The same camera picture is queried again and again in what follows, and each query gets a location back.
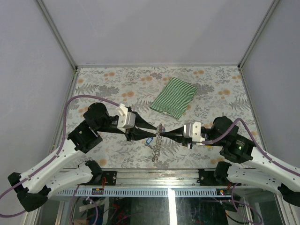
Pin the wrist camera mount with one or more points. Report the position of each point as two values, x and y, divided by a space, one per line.
126 118
190 128

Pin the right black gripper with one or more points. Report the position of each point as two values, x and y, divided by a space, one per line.
177 135

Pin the green striped cloth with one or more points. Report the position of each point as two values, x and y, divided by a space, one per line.
174 98

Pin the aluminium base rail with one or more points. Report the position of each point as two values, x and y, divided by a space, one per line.
141 183

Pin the key with blue tag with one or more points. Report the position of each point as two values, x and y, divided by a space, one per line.
148 141

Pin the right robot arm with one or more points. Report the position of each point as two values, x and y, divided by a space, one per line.
245 161

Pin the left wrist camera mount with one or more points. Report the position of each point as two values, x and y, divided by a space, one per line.
126 118

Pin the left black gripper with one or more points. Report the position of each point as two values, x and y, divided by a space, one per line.
137 134

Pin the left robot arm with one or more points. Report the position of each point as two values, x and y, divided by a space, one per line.
35 186

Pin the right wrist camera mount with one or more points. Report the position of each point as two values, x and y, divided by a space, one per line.
190 128

